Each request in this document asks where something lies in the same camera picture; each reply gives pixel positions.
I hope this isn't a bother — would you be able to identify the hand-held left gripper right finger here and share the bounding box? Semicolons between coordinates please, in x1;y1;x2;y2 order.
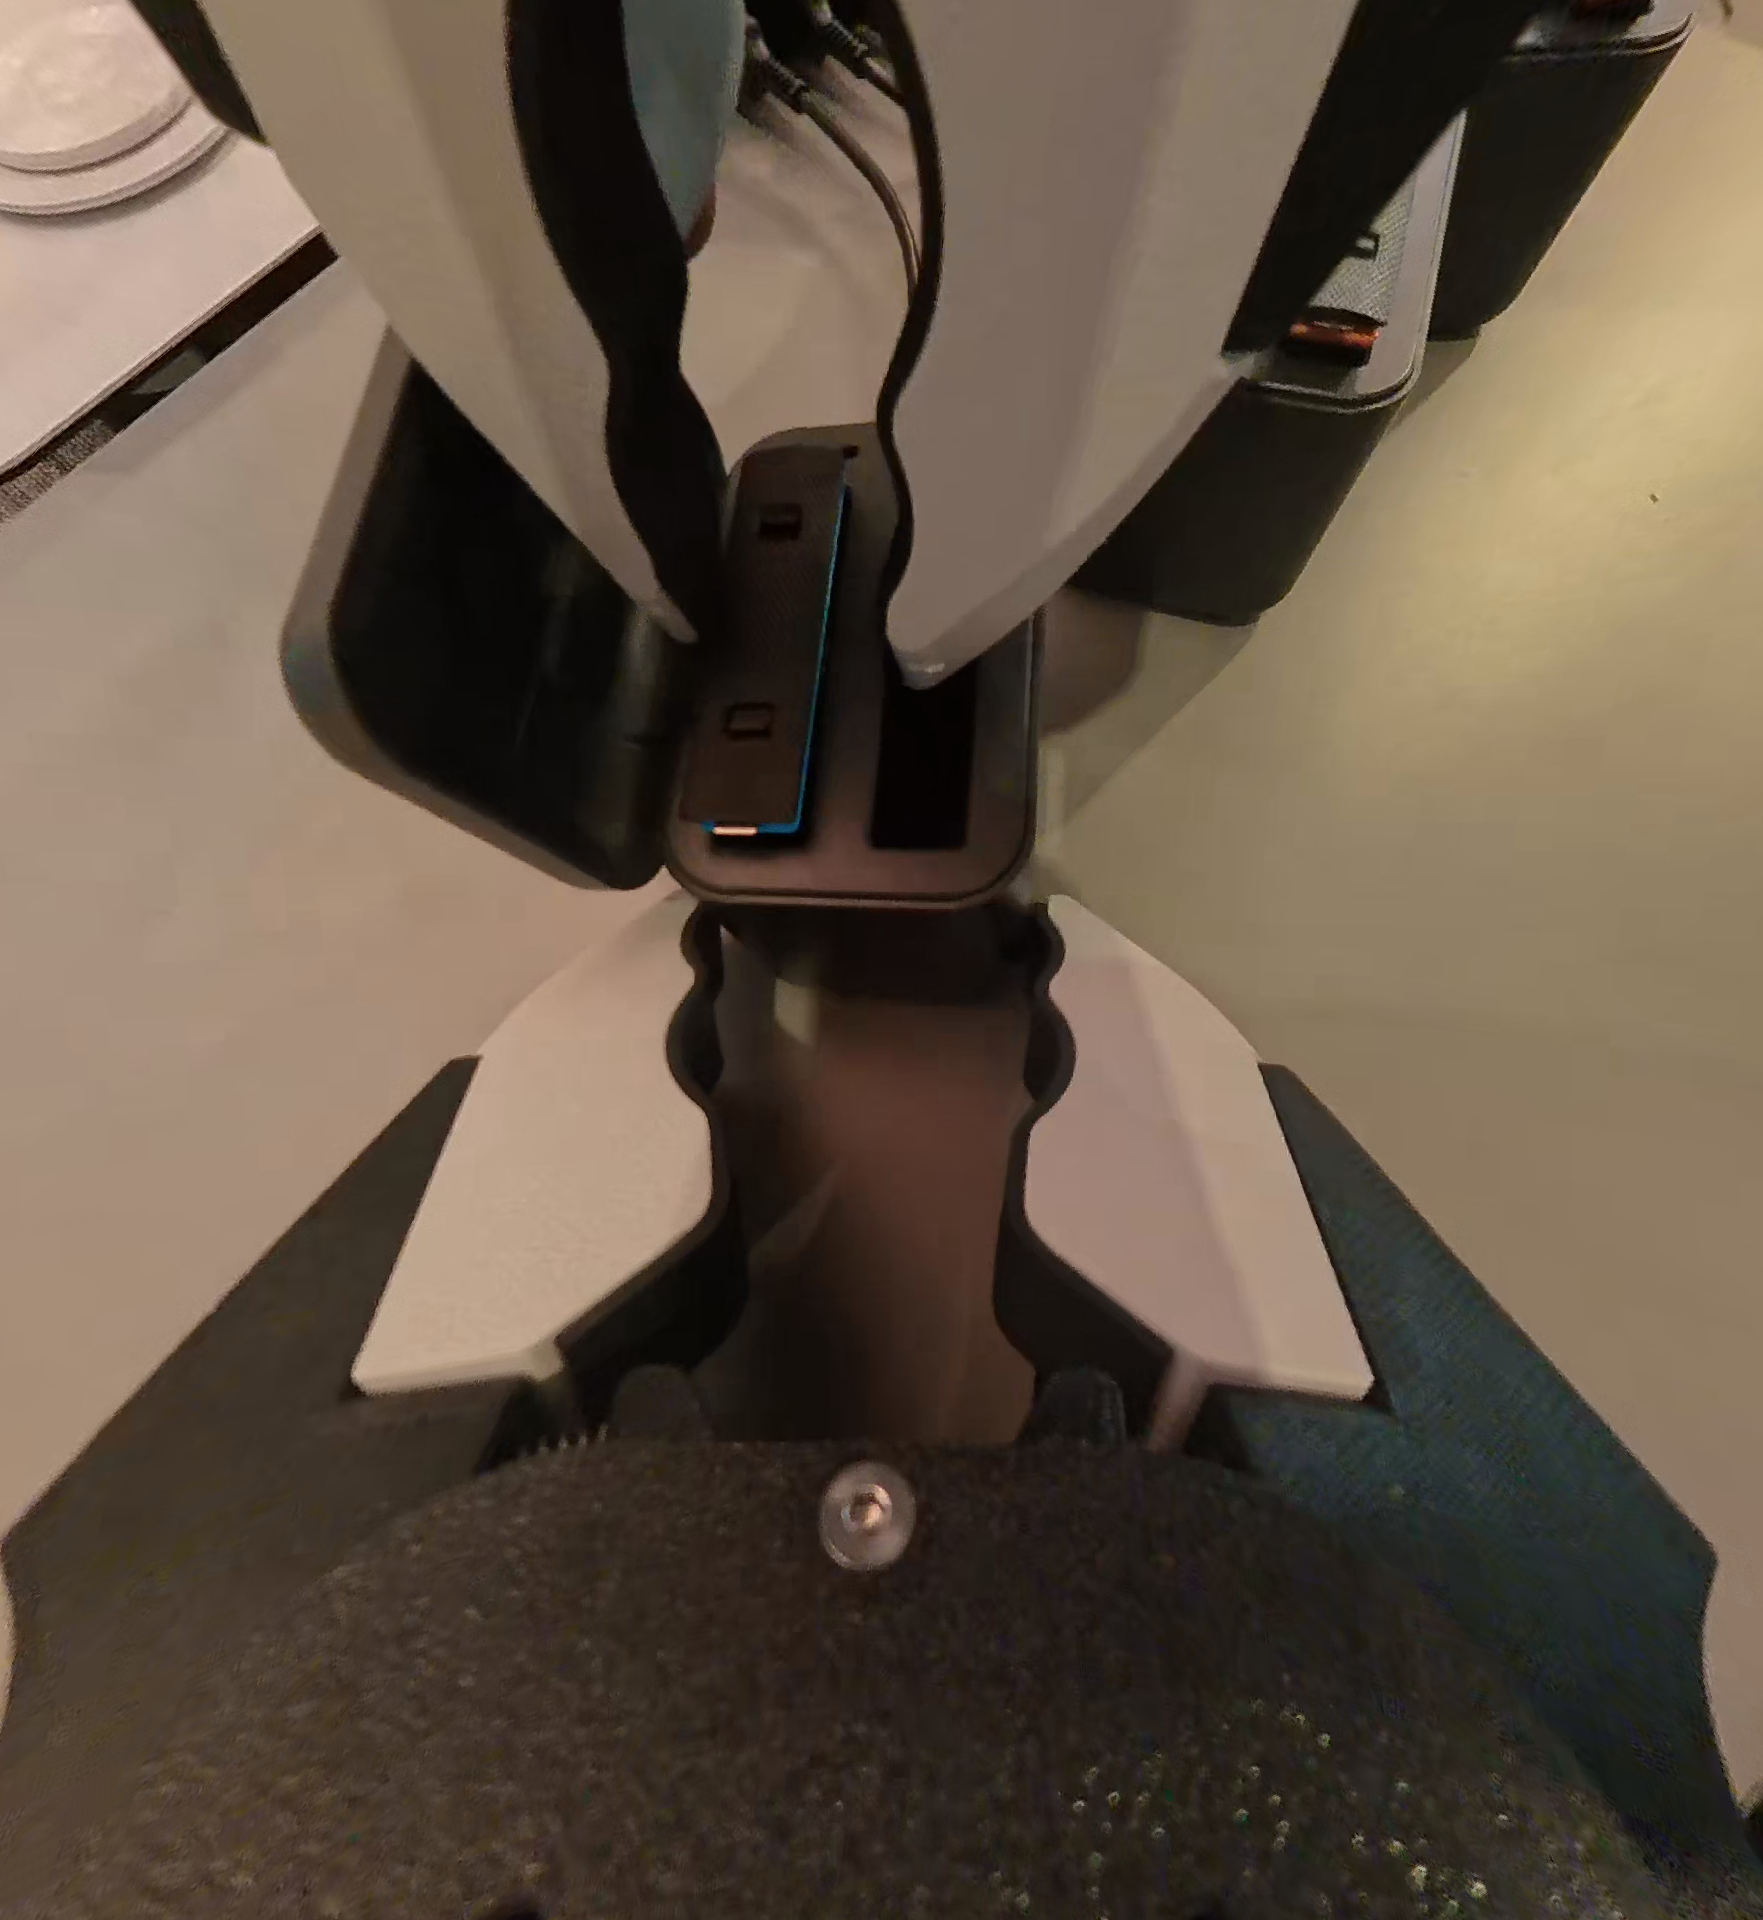
992;897;1376;1448

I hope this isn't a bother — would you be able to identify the black charging cable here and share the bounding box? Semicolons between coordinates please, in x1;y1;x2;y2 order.
742;44;927;325

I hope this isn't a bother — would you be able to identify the blue trimmed black battery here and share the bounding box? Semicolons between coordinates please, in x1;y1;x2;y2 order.
678;449;853;840

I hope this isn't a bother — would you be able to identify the person's right hand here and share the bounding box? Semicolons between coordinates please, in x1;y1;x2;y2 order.
624;0;751;248

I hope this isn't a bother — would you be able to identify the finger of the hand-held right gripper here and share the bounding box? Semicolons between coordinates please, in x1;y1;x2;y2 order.
874;0;1365;692
197;0;729;647

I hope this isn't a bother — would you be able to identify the orange trimmed black battery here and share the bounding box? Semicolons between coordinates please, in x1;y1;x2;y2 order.
1279;196;1421;365

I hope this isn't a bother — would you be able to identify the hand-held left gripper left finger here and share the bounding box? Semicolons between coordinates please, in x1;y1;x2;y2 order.
352;899;744;1397

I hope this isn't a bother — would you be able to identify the black battery charger case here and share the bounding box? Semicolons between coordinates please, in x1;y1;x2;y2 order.
1076;112;1468;623
281;331;1063;920
1429;0;1701;338

